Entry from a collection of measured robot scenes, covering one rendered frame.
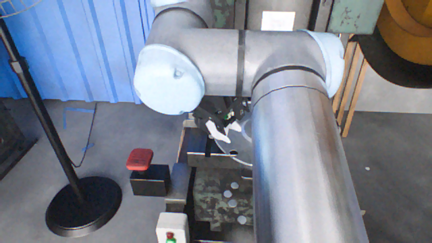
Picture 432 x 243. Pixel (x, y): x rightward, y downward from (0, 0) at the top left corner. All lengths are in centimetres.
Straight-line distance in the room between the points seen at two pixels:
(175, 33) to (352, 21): 44
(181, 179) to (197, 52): 58
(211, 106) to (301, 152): 30
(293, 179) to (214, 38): 17
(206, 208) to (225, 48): 63
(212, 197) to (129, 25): 152
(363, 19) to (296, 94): 45
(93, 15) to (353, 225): 204
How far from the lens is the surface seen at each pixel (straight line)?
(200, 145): 83
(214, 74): 29
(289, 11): 67
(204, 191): 79
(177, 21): 33
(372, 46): 98
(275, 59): 28
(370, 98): 245
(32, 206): 184
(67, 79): 249
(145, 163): 72
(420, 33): 83
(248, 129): 76
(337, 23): 66
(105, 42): 218
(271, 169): 20
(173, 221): 76
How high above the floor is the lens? 126
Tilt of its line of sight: 37 degrees down
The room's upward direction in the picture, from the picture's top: straight up
